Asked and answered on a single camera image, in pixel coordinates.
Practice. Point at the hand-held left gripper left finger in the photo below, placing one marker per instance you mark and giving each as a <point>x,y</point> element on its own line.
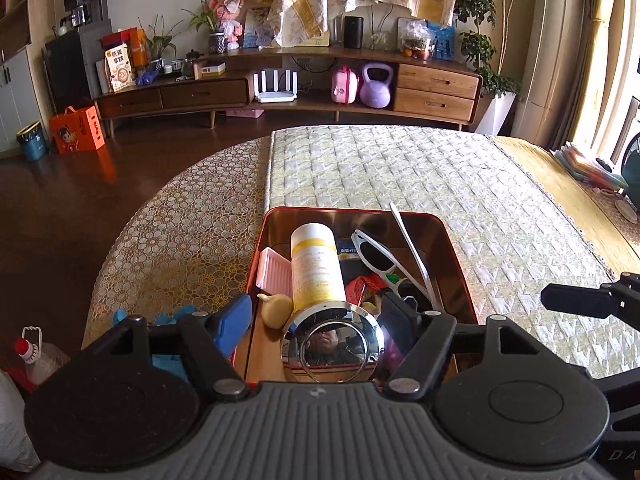
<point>232,325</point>

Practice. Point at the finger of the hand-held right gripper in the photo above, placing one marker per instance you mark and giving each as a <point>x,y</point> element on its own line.
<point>575,300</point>

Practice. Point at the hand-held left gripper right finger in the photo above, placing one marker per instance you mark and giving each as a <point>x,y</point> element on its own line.
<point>397,320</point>

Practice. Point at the small green cap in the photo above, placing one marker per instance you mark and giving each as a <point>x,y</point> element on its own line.
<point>393,278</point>

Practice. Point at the beige garlic-shaped toy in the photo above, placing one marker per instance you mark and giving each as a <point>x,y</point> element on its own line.
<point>277,310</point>

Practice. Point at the red snack packet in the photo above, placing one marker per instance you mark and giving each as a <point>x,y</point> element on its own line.
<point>362,287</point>

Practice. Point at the white sunglasses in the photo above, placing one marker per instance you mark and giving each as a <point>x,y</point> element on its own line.
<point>372,255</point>

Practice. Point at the small blue label packet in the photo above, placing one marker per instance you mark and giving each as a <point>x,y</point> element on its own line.
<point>347,251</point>

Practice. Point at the red metal tin box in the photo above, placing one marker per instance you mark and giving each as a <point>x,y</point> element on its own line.
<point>425,230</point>

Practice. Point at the white and yellow bottle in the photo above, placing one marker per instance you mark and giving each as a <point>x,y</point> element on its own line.
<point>315,270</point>

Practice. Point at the white round coaster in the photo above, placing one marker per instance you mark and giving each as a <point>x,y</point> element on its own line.
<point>627,211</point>

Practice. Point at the lace patterned tablecloth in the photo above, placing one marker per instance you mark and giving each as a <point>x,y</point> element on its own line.
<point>190,220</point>

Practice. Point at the stack of books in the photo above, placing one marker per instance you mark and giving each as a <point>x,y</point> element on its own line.
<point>580,162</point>

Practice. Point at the small dark object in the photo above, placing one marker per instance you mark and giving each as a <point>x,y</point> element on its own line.
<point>605,164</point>

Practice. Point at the teal and orange desk holder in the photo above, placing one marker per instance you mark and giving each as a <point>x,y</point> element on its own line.
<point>632,165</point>

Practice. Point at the cream quilted table mat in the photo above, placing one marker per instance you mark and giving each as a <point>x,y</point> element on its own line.
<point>400,170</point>

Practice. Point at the plastic bottle with red cap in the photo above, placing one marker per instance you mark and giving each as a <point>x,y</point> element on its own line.
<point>47,360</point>

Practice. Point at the white planter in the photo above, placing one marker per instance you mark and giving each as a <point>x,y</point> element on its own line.
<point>495,115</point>

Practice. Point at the pink flat tray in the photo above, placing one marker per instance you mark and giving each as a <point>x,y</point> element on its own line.
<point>245,113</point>

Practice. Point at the purple kettlebell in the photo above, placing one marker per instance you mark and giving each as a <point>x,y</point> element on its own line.
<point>376,92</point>

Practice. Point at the white router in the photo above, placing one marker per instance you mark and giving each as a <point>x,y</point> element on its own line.
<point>275,97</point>

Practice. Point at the pink toy suitcase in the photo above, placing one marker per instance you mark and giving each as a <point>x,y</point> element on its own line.
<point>345,87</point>

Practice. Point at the white plastic bag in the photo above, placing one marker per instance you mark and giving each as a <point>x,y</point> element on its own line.
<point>15,425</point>

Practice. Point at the wooden tv cabinet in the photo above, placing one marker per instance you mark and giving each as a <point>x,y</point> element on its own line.
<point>435,82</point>

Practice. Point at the covered standing air conditioner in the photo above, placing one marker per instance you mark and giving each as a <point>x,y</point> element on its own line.
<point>545,60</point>

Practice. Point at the orange gift box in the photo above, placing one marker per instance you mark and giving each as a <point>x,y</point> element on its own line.
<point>75,132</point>

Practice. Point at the yellow curtain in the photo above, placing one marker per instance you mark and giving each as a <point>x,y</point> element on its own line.
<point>607,50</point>

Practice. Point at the small blue toy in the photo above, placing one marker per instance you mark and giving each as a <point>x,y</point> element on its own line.
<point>146,79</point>

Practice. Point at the teal bucket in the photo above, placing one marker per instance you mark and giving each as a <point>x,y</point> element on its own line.
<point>32,145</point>

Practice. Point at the dark teapot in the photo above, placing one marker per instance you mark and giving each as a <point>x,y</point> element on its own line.
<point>193,55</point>

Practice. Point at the white snack bag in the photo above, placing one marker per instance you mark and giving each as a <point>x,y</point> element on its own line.
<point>120,72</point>

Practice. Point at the plastic bag of fruit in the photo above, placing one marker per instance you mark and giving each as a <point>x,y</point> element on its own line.
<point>417,40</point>

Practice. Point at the blue picture card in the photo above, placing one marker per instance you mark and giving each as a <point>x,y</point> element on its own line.
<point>444,42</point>

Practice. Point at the potted orchid plant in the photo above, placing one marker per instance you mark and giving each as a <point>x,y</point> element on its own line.
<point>216,44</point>

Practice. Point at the small potted plant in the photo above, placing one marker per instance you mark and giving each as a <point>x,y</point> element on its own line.
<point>160,45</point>

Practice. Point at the black cylindrical speaker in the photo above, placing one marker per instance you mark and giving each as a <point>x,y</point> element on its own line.
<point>354,32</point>

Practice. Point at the white fan-shaped ornament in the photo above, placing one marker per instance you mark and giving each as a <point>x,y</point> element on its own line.
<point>385,25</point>

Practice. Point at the illustrated picture board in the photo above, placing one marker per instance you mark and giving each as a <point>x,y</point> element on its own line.
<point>257,27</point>

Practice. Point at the black mini fridge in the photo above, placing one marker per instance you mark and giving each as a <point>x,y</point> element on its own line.
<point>75,70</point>

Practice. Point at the pink plush doll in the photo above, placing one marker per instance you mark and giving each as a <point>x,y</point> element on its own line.
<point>230,25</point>

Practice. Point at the red gift box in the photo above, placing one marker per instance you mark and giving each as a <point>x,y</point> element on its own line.
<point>125,40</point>

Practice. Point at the tall potted tree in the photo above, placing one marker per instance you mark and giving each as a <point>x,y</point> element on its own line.
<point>475,5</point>

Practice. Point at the black coffee machine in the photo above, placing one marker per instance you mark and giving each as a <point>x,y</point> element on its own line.
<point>87,5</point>

